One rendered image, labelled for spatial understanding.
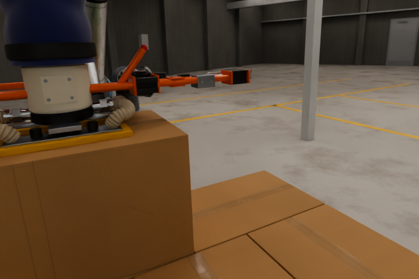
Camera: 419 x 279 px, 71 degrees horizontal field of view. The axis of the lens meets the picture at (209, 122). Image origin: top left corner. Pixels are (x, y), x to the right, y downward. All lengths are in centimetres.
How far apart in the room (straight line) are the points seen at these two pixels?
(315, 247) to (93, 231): 68
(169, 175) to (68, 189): 26
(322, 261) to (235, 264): 26
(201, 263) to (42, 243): 45
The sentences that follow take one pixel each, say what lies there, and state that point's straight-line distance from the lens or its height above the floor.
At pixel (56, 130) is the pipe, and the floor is 99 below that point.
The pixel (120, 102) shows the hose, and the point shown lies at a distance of 95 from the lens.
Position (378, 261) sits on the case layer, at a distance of 110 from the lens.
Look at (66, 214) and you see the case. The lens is 85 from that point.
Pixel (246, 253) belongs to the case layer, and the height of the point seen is 54.
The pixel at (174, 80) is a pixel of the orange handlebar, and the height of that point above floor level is 108.
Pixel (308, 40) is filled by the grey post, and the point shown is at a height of 122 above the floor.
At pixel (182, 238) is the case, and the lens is 98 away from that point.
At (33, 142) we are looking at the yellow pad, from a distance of 87.
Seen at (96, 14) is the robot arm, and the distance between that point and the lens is 152.
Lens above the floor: 119
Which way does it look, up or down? 15 degrees down
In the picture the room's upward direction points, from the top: 2 degrees counter-clockwise
